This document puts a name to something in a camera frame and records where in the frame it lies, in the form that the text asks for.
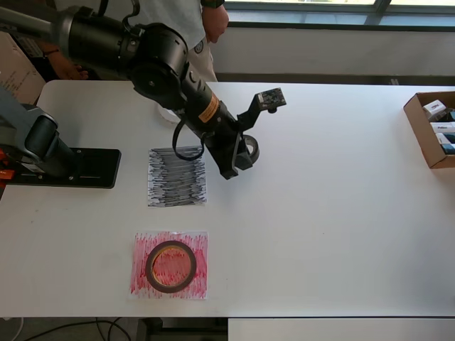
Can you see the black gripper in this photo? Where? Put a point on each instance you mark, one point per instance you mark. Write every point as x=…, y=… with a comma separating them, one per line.
x=224, y=145

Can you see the small black tape roll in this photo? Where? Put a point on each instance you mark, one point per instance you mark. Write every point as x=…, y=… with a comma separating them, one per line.
x=255, y=149

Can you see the wide white tape roll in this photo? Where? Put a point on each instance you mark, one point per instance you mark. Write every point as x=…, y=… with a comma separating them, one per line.
x=165, y=119

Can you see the red tape roll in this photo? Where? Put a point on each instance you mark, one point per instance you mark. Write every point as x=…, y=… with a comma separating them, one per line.
x=149, y=273

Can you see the person's right forearm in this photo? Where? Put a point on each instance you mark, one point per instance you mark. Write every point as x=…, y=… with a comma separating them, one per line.
x=48, y=46

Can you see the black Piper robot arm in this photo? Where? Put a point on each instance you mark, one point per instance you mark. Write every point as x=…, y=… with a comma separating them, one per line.
x=156, y=64

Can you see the person's left hand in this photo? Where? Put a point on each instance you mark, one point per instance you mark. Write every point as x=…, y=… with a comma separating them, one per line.
x=217, y=23

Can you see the person's right hand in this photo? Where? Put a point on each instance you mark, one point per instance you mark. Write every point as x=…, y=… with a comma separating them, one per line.
x=73, y=71

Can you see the black scribbled paper sheet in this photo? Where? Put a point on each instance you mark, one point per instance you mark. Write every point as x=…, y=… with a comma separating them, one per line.
x=177, y=184

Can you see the red scribbled paper sheet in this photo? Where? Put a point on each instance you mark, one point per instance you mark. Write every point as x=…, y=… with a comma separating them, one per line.
x=142, y=284

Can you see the grey t-shirt torso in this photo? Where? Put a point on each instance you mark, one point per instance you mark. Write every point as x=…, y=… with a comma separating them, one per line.
x=193, y=17

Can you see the black smartwatch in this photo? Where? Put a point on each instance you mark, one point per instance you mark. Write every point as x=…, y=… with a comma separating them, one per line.
x=213, y=3

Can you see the open brown cardboard tray box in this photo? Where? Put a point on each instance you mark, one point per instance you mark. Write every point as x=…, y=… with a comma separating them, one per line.
x=419, y=142

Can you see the white cabinet panel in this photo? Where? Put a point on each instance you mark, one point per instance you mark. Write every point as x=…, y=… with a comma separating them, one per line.
x=337, y=330

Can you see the small white printed box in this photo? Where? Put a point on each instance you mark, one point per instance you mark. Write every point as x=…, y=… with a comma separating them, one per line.
x=433, y=107

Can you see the white box with dark lettering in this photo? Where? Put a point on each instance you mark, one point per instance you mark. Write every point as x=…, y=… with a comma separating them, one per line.
x=442, y=127

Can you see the small dark teal box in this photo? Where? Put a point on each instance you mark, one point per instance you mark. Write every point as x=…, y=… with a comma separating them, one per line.
x=448, y=145

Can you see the orange clamp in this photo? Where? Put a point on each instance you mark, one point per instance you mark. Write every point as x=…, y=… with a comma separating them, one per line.
x=5, y=174

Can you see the cardboard box with Chinese print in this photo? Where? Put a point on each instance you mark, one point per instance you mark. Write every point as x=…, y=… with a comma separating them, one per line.
x=17, y=74

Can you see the black box with white label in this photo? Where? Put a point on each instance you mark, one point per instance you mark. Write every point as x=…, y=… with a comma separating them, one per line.
x=30, y=48

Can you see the camera board on black bracket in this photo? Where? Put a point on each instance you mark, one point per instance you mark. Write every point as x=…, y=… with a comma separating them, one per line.
x=272, y=97

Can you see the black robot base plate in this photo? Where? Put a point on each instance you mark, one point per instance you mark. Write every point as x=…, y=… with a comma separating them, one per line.
x=99, y=167

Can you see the dark table leg frame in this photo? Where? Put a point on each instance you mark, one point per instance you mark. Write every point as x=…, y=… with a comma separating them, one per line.
x=149, y=330

